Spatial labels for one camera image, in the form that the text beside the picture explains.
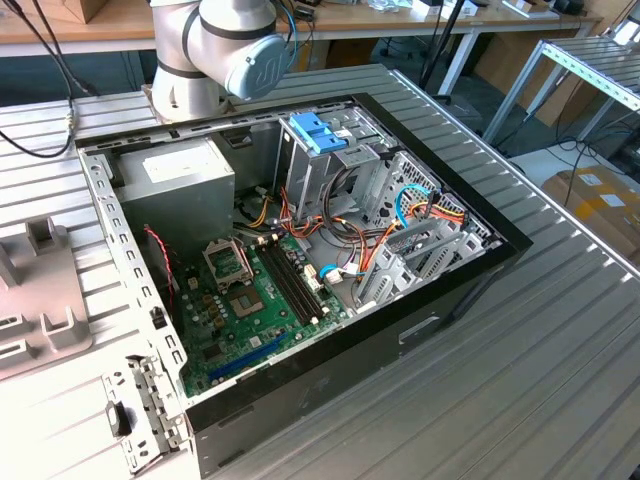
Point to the grey power supply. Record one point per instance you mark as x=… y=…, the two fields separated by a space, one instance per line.
x=175 y=210

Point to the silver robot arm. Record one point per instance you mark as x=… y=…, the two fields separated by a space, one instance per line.
x=175 y=50

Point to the CPU socket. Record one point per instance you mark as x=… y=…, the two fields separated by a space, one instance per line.
x=246 y=302

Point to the silver disk bay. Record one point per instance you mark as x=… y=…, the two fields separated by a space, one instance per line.
x=472 y=245

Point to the black RAM slot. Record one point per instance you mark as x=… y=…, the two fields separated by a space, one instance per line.
x=288 y=283
x=294 y=281
x=300 y=279
x=282 y=285

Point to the blue drive cage latch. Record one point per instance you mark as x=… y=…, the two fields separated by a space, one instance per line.
x=307 y=131

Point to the black open PC case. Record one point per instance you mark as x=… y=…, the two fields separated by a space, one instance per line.
x=350 y=375

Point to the long wooden desk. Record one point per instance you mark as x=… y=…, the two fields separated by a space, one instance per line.
x=350 y=21

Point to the small cardboard box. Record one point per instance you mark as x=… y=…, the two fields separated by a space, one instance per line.
x=85 y=7

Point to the black case latch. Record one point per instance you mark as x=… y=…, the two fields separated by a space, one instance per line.
x=119 y=420

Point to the silver optical drive cage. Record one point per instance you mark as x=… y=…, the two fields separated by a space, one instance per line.
x=305 y=180

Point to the grey parts rack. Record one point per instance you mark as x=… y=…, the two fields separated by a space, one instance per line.
x=45 y=280

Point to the blue expansion slot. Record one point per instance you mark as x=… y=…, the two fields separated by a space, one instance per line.
x=250 y=355

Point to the large cardboard box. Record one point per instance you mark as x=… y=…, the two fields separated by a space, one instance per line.
x=595 y=200

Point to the small black case clip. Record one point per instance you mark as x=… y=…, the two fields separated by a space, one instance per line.
x=159 y=318

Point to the white board connector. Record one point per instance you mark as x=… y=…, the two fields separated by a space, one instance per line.
x=312 y=279

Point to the green motherboard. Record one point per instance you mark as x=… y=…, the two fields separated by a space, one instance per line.
x=280 y=330

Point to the metal slat shelf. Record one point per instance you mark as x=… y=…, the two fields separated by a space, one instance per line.
x=590 y=60

